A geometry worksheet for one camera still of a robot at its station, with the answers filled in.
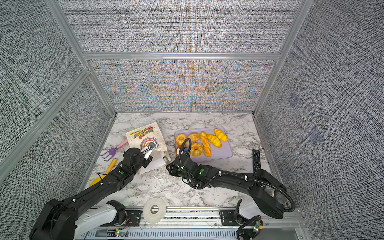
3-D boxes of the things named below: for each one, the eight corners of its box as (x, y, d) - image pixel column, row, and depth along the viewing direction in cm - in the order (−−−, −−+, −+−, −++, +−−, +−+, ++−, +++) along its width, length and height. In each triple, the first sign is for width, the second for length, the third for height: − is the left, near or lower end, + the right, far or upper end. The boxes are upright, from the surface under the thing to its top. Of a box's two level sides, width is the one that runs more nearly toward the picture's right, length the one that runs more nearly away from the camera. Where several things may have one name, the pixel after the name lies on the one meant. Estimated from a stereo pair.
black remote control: (253, 172, 91) (254, 170, 89) (252, 151, 100) (253, 149, 98) (259, 173, 90) (261, 172, 88) (258, 152, 100) (259, 150, 98)
